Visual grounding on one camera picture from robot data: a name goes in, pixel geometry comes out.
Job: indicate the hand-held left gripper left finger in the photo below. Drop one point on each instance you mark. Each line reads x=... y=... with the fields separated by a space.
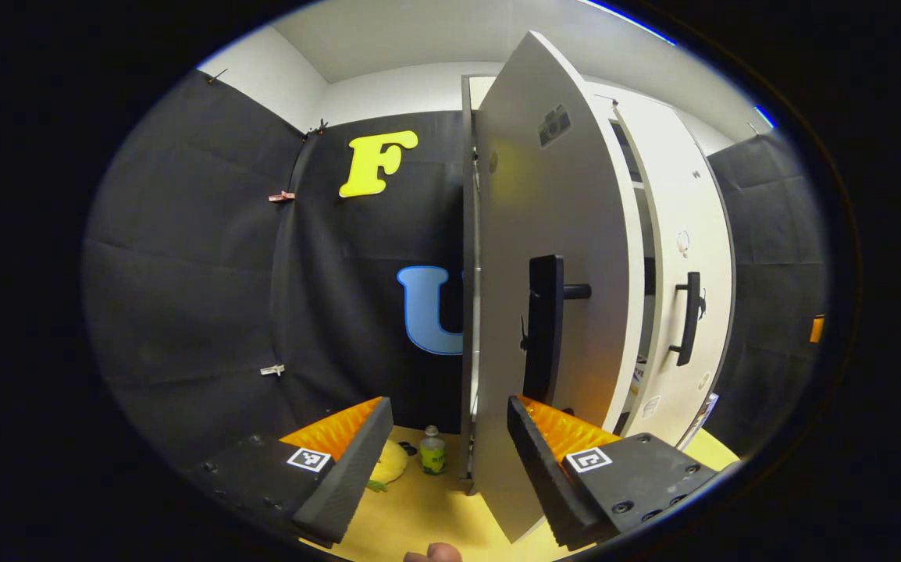
x=345 y=476

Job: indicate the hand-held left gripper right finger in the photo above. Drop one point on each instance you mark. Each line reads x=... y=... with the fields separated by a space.
x=542 y=468

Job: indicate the white shoe cabinet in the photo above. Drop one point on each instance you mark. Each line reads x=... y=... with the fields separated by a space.
x=466 y=234

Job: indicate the white cabinet door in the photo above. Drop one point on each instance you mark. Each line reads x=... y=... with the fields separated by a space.
x=552 y=195
x=689 y=211

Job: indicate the yellow soft toy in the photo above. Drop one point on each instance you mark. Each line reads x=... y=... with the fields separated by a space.
x=392 y=464

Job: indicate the small green bottle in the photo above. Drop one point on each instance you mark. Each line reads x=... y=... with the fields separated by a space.
x=432 y=454

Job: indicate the silver cloth clip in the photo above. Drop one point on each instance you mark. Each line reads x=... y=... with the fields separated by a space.
x=272 y=370

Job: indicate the black backdrop cloth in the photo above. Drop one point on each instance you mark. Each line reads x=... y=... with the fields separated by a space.
x=201 y=273
x=771 y=250

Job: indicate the red cloth clip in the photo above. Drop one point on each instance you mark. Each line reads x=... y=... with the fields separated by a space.
x=281 y=197

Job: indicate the small orange object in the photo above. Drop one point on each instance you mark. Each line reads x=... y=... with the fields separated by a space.
x=817 y=329

